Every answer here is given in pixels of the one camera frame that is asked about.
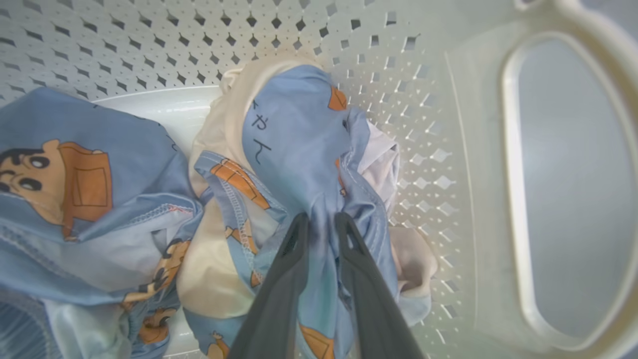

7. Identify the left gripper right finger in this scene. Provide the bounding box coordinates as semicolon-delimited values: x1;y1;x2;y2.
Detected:
334;212;424;359

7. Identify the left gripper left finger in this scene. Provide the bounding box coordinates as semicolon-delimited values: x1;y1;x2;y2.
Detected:
227;212;310;359

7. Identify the blue and cream cartoon garment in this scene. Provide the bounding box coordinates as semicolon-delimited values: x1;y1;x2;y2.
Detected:
177;57;439;359

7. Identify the blue cartoon-print garment with face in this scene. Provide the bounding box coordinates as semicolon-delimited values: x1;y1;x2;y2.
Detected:
0;87;205;359

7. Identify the cream perforated laundry basket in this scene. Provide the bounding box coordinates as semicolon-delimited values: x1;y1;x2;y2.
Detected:
0;0;638;359

